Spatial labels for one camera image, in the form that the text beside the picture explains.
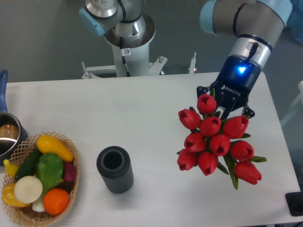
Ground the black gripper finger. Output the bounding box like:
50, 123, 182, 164
196, 86, 210, 97
241, 106, 255, 119

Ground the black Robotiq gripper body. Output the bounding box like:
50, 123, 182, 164
210, 55, 261, 118

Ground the red tulip bouquet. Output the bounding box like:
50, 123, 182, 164
177, 89, 267, 189

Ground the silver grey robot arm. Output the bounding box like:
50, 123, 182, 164
79, 0, 292, 119

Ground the dark grey ribbed vase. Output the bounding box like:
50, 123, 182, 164
96, 146, 134, 194

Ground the blue plastic bag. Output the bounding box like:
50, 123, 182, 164
284, 0, 303, 45

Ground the black device at table edge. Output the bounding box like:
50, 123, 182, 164
285, 192, 303, 217

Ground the purple red onion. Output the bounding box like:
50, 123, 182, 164
62, 163, 77, 182

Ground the yellow squash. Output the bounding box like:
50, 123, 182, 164
36, 135, 74, 162

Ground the green lettuce leaf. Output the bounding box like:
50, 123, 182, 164
36, 153, 63, 196

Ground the orange fruit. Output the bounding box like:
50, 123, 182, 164
43, 188, 69, 215

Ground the green cucumber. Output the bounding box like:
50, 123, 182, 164
14, 147, 42, 182

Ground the white round onion slice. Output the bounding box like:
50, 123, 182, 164
14, 176, 43, 203

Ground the white leek stalk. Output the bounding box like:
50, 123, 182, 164
32, 195, 45, 212

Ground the woven wicker basket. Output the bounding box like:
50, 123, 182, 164
3, 132, 80, 227

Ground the yellow bell pepper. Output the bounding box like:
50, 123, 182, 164
2, 184, 30, 208

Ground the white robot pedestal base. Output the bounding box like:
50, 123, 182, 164
81, 14, 197, 79

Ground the blue handled saucepan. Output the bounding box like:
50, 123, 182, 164
0, 70, 28, 166

